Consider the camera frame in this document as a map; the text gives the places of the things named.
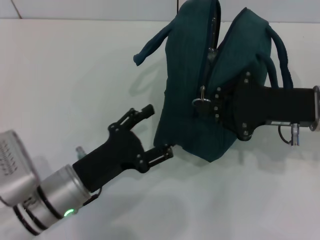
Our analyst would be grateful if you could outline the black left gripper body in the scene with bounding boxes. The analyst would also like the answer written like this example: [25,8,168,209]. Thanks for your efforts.
[72,122,148,193]

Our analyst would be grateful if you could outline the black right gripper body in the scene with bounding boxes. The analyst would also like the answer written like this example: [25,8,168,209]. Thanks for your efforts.
[223,72,316,142]

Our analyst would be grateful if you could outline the teal blue fabric bag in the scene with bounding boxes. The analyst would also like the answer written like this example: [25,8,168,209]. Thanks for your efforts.
[132,0,294,163]

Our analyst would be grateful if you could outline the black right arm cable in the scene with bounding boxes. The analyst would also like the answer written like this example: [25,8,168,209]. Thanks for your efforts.
[277,122,301,147]

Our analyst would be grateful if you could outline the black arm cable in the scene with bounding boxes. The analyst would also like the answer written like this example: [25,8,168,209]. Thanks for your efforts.
[277,122,301,147]
[82,187,103,208]

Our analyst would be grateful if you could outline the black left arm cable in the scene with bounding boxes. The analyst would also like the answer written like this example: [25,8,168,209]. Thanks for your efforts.
[82,187,103,208]

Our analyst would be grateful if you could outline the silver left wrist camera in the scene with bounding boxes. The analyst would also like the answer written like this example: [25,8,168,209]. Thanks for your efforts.
[0,129,41,207]

